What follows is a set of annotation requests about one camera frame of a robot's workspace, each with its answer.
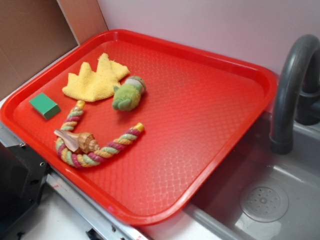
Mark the green rectangular block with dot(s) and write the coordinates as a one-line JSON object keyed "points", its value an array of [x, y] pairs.
{"points": [[45, 106]]}

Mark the grey curved faucet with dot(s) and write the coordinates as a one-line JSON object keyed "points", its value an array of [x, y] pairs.
{"points": [[298, 94]]}

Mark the green plush toy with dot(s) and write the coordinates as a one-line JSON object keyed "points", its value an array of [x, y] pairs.
{"points": [[127, 96]]}

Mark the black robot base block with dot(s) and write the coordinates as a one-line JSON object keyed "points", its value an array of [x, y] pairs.
{"points": [[23, 173]]}

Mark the brown spiral seashell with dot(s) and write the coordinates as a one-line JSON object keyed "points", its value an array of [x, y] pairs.
{"points": [[84, 142]]}

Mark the round grey sink drain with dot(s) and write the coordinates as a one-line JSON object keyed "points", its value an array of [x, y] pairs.
{"points": [[264, 201]]}

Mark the multicolour braided rope toy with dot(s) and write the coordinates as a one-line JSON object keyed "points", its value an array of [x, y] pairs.
{"points": [[92, 159]]}

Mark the red plastic tray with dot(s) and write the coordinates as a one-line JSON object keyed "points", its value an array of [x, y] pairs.
{"points": [[197, 106]]}

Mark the silver metal rail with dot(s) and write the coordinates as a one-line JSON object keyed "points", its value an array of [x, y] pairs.
{"points": [[64, 213]]}

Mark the yellow terry cloth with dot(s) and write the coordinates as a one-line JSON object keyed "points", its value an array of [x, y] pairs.
{"points": [[92, 86]]}

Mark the brown cardboard panel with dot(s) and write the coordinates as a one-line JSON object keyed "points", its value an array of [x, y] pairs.
{"points": [[36, 33]]}

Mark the grey plastic sink basin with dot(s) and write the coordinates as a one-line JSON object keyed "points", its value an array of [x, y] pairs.
{"points": [[216, 204]]}

